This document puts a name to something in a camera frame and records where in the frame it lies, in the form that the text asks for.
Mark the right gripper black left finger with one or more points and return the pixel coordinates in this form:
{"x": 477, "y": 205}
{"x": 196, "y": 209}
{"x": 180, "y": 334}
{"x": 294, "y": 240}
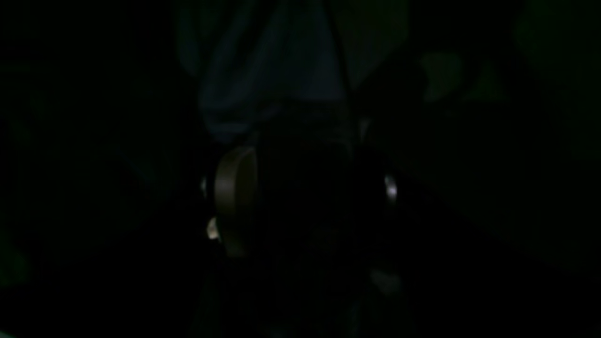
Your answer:
{"x": 230, "y": 189}

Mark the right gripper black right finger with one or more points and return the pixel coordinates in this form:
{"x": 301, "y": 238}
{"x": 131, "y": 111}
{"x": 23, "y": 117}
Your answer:
{"x": 379, "y": 221}

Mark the black t-shirt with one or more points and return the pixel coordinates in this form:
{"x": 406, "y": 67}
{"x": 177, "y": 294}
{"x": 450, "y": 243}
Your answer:
{"x": 251, "y": 57}

